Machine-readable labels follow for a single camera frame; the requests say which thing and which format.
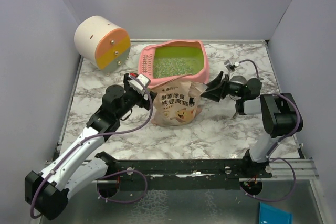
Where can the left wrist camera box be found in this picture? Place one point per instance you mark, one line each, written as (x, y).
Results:
(139, 83)

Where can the orange cat litter bag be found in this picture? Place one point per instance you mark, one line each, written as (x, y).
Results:
(177, 102)

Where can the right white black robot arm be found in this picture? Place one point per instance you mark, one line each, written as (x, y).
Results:
(280, 116)

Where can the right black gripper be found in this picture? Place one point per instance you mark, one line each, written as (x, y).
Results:
(216, 95)

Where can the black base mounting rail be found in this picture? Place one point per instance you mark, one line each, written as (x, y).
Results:
(174, 174)

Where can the blue plastic object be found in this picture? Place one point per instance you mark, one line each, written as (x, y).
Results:
(269, 214)

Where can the pink and green litter box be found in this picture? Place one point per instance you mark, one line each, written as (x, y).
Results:
(176, 58)

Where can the grey metal litter scoop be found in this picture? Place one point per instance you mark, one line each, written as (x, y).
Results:
(239, 79)

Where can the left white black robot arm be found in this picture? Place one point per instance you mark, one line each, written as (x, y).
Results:
(49, 191)

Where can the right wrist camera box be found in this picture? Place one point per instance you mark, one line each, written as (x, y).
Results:
(231, 67)

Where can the cream cylindrical cat house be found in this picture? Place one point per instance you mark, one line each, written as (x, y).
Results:
(105, 44)

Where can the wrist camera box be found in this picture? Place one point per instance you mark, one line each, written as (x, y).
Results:
(231, 67)
(139, 83)

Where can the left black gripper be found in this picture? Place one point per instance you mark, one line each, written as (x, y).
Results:
(143, 102)

